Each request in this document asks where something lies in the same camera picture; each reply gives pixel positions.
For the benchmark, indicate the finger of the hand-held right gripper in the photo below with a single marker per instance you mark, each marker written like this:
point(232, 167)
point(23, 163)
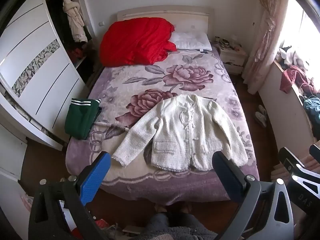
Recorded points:
point(290, 161)
point(315, 151)

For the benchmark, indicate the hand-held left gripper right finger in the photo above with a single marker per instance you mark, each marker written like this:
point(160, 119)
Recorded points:
point(230, 177)

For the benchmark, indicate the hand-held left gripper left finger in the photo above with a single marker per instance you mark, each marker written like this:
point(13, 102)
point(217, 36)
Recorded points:
point(96, 177)

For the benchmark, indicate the white tweed cardigan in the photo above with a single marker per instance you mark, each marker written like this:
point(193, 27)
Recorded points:
point(175, 130)

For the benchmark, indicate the red clothes pile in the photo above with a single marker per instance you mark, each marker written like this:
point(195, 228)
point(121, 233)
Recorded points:
point(77, 53)

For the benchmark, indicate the pink folded cloth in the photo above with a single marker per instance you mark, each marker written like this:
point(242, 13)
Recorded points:
point(278, 173)

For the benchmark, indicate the teal garment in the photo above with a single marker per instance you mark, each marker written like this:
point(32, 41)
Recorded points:
point(312, 108)

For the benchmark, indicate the white slipper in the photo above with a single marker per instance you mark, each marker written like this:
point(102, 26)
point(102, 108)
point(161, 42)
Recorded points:
point(263, 110)
point(261, 120)

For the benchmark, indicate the person's right foot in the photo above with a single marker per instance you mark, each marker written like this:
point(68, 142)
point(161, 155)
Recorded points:
point(185, 207)

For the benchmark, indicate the green garment with white stripes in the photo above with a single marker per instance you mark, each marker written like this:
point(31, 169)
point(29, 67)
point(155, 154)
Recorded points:
point(80, 117)

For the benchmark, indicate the person's grey fuzzy pants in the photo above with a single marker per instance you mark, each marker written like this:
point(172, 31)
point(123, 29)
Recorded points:
point(175, 228)

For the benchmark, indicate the dark red garment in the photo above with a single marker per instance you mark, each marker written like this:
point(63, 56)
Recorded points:
point(291, 78)

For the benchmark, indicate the white plush cloth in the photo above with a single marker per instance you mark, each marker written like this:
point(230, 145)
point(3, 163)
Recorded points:
point(295, 57)

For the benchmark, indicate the white nightstand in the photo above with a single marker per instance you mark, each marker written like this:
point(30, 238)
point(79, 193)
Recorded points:
point(232, 60)

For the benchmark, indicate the white wardrobe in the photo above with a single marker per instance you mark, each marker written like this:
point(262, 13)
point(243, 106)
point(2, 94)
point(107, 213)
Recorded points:
point(42, 67)

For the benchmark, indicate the pink patterned curtain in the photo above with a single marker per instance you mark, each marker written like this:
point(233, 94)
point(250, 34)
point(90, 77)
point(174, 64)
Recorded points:
point(267, 30)

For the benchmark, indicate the clutter of small toiletries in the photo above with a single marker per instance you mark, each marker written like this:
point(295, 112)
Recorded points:
point(228, 43)

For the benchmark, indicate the white pillow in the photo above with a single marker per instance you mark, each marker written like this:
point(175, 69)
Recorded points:
point(191, 41)

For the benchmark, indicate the red duvet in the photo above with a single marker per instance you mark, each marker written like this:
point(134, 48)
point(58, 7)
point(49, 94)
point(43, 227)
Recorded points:
point(137, 41)

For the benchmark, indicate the beige hanging coat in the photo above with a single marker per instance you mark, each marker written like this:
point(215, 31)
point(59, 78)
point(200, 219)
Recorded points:
point(75, 22)

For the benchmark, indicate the white bed headboard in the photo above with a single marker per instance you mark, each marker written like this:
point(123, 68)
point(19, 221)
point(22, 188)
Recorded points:
point(190, 17)

